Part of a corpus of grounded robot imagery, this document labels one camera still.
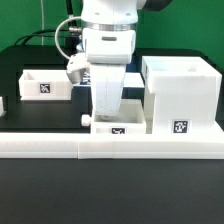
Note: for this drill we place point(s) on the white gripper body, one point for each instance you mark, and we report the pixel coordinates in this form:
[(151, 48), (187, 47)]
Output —
[(107, 83)]

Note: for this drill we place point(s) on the white front drawer tray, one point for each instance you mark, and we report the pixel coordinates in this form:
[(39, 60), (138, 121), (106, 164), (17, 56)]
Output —
[(129, 120)]

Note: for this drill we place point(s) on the white drawer tray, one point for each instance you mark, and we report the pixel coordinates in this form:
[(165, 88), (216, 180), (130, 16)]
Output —
[(45, 85), (129, 120)]

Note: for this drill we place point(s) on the white drawer cabinet box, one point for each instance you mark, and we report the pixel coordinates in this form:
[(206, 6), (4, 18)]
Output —
[(181, 94)]

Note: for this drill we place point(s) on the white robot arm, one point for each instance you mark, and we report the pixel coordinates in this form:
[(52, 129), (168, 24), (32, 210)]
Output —
[(108, 39)]

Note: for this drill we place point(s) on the white rear drawer tray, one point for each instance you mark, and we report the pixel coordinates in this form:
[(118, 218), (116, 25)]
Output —
[(45, 85)]

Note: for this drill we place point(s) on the fiducial marker sheet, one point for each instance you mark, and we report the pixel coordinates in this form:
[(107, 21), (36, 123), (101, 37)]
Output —
[(132, 80)]

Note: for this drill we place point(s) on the white L-shaped fence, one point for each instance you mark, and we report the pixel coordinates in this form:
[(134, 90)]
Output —
[(208, 145)]

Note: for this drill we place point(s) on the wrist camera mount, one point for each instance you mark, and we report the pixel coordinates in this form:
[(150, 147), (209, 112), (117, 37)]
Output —
[(76, 67)]

